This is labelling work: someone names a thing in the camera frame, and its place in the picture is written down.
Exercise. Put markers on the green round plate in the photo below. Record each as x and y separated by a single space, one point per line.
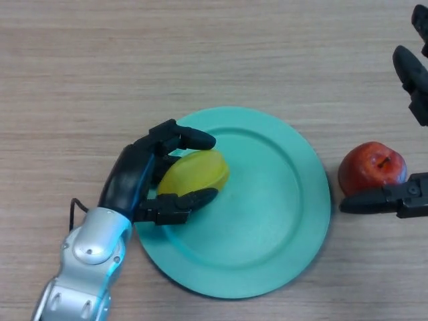
254 217

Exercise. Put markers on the yellow starfruit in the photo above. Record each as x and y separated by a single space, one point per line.
197 170

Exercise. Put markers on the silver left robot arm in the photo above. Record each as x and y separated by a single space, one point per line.
87 261

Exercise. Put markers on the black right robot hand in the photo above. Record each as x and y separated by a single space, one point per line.
411 197

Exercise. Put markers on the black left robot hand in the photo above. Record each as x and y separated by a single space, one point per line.
123 180

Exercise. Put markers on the red apple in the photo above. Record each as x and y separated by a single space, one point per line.
364 170

